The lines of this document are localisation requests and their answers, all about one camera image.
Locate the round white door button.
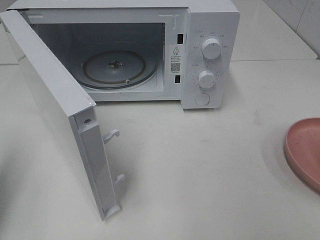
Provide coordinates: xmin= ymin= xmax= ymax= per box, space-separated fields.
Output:
xmin=194 ymin=93 xmax=210 ymax=106

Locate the white microwave door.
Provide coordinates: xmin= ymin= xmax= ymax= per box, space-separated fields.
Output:
xmin=0 ymin=10 xmax=124 ymax=220

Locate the white microwave oven body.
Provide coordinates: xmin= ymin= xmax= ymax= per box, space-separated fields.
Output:
xmin=5 ymin=0 xmax=240 ymax=109

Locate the white warning label sticker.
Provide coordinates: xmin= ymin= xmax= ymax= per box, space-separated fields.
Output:
xmin=168 ymin=44 xmax=185 ymax=74

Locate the pink round plate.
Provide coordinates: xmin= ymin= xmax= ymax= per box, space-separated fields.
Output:
xmin=283 ymin=117 xmax=320 ymax=192

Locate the white timer knob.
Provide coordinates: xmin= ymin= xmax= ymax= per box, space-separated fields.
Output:
xmin=198 ymin=70 xmax=217 ymax=89

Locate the upper white power knob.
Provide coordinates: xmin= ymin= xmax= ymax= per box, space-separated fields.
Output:
xmin=201 ymin=36 xmax=223 ymax=60

